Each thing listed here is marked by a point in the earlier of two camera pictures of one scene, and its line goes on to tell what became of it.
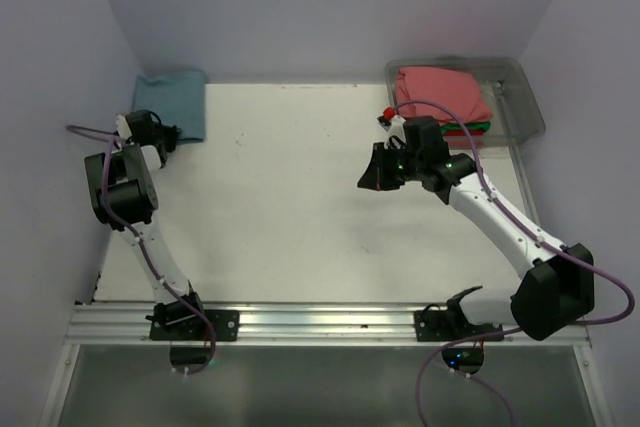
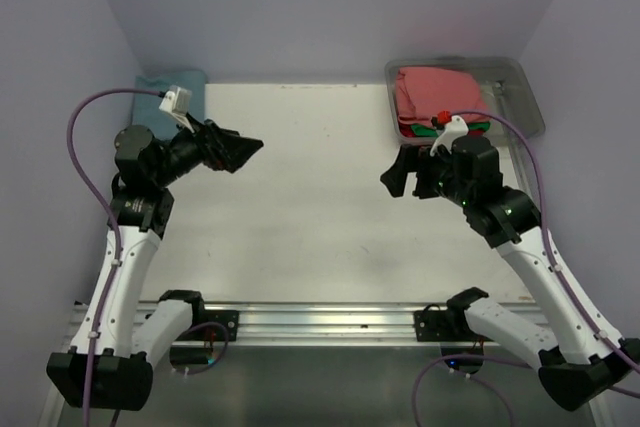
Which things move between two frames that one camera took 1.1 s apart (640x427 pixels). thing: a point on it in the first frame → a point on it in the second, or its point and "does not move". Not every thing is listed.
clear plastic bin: (477, 102) does not move
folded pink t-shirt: (456, 91) does not move
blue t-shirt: (179, 98) does not move
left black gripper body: (165, 135) → (188, 150)
